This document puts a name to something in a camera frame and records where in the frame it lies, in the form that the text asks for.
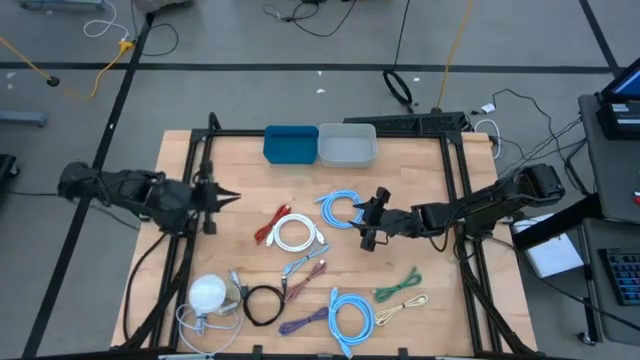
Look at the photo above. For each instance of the blue plastic bin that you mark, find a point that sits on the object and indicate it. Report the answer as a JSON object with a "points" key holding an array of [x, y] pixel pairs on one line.
{"points": [[290, 145]]}

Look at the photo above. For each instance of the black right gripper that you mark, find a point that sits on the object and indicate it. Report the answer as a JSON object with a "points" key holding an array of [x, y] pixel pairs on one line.
{"points": [[395, 222]]}

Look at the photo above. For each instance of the white dome device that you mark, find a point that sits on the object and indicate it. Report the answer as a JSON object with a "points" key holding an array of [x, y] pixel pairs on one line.
{"points": [[206, 294]]}

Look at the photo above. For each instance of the black aluminium table frame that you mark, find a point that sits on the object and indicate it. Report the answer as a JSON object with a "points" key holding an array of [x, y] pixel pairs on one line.
{"points": [[235, 132]]}

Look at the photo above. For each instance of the small white tag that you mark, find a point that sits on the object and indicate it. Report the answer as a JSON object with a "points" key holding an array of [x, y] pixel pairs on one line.
{"points": [[488, 107]]}

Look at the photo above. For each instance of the white paper box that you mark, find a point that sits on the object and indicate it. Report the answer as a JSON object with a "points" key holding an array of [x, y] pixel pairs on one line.
{"points": [[552, 255]]}

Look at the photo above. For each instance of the black round disc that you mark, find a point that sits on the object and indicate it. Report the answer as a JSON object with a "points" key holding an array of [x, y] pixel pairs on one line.
{"points": [[53, 81]]}

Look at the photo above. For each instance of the black power strip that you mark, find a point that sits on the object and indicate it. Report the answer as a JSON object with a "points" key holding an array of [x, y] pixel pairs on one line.
{"points": [[400, 122]]}

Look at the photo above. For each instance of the black keyboard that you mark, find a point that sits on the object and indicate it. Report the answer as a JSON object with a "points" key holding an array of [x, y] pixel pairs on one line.
{"points": [[625, 275]]}

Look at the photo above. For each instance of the long grey equipment base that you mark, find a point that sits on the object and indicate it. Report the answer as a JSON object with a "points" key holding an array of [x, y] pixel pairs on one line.
{"points": [[60, 4]]}

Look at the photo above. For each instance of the dark grey keyboard desk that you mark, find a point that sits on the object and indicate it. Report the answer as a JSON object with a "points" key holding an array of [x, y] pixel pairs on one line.
{"points": [[615, 325]]}

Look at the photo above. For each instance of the grey metal bar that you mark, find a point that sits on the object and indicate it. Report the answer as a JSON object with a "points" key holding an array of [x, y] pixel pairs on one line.
{"points": [[22, 118]]}

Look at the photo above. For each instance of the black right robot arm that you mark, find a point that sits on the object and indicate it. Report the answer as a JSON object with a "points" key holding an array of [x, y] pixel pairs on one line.
{"points": [[480, 202]]}

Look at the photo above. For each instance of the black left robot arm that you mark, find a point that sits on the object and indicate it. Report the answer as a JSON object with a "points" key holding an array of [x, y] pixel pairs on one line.
{"points": [[125, 187]]}

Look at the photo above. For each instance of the black desk beam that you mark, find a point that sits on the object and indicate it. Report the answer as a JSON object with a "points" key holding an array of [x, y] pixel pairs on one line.
{"points": [[555, 225]]}

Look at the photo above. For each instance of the grey translucent plastic bin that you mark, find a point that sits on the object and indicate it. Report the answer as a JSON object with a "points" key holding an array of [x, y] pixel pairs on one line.
{"points": [[347, 145]]}

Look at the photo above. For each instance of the laptop screen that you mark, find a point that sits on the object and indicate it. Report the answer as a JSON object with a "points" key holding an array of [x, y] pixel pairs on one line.
{"points": [[627, 85]]}

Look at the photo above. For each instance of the black device box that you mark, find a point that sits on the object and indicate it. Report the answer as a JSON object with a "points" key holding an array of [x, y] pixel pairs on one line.
{"points": [[620, 125]]}

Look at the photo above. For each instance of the short grey equipment base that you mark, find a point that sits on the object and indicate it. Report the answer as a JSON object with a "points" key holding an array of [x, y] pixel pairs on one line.
{"points": [[160, 3]]}

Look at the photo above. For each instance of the clear round plastic stand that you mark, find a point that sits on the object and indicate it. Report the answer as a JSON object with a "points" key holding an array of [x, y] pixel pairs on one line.
{"points": [[234, 300]]}

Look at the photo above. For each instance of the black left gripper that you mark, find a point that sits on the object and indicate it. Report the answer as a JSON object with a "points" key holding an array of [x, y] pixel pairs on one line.
{"points": [[207, 200]]}

